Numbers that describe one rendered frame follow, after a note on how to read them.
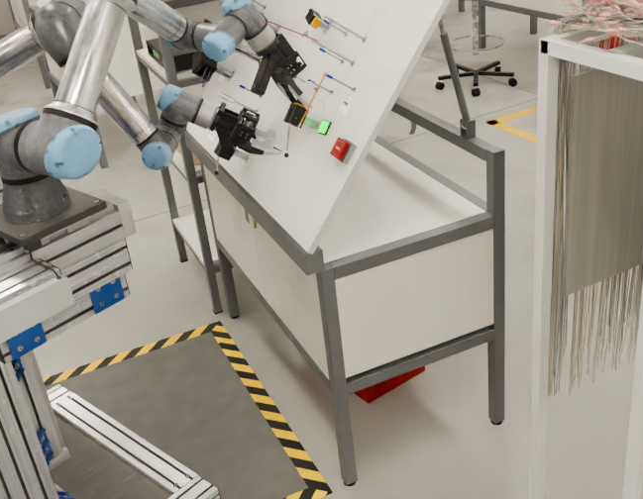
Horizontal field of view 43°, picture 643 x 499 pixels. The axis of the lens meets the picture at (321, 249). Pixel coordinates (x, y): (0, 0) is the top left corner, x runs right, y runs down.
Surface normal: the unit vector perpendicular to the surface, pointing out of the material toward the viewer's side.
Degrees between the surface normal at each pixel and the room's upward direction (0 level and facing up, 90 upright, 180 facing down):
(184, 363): 0
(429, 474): 0
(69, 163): 95
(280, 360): 0
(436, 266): 90
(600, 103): 90
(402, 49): 52
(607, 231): 90
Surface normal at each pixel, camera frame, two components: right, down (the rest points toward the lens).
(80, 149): 0.79, 0.31
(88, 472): -0.11, -0.87
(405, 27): -0.78, -0.31
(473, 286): 0.41, 0.40
